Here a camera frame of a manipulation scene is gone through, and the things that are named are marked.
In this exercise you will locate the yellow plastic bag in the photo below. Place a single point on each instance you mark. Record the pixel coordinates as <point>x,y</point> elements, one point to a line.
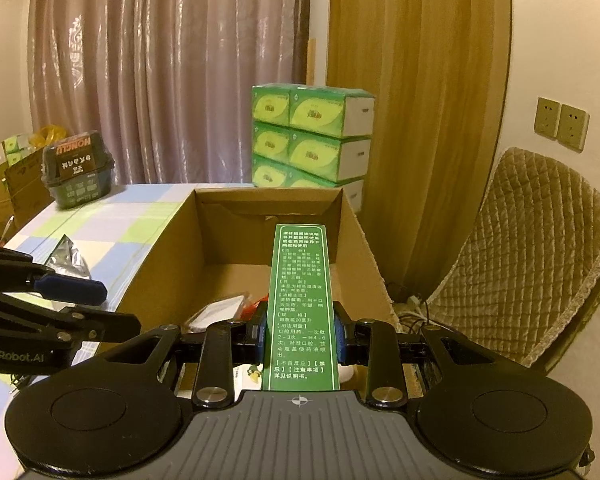
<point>47,137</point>

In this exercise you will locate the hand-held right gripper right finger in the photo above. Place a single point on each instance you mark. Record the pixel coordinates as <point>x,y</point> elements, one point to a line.
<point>338,332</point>

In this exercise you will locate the pink curtain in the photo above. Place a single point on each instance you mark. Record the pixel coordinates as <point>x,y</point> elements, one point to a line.
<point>155,60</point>

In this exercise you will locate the green medicine box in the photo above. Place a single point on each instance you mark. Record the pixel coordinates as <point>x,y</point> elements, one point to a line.
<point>300,300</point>

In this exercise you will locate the large cardboard box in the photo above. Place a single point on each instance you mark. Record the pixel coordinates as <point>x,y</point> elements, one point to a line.
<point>180,250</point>

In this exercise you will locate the beige wall socket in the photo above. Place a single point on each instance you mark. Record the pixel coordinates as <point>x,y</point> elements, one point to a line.
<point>574,127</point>
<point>547,117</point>

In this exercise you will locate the clear plastic tray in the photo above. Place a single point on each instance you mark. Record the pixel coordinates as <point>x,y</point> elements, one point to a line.
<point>215,312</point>

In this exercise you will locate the silver green foil pouch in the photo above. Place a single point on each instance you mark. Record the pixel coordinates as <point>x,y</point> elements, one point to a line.
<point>70,260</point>

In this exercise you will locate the wooden door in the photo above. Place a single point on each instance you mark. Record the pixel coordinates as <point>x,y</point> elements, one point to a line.
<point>420,110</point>

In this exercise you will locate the chair with quilted cover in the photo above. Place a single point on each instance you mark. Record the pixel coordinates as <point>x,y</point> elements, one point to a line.
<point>530,240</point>

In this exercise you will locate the open brown carton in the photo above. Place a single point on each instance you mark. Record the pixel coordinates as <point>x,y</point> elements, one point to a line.
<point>25,180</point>

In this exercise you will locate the red packet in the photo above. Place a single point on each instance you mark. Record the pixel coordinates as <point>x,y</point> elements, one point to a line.
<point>254,306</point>

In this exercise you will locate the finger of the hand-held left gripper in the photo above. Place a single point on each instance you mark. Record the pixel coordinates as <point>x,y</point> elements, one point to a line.
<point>105,324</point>
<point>75,287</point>

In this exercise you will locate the white medicine box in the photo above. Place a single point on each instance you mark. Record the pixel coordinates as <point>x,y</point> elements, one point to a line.
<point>245,377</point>

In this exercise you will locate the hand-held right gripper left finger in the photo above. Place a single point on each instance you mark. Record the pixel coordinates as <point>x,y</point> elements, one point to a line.
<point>263,332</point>

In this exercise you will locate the stack of green tissue packs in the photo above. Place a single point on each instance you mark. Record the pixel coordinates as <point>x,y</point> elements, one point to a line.
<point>310,145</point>

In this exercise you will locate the dark green carton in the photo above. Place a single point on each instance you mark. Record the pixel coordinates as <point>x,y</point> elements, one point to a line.
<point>80,185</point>

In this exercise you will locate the checked tablecloth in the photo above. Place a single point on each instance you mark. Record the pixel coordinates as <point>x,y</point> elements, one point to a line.
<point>130,220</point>

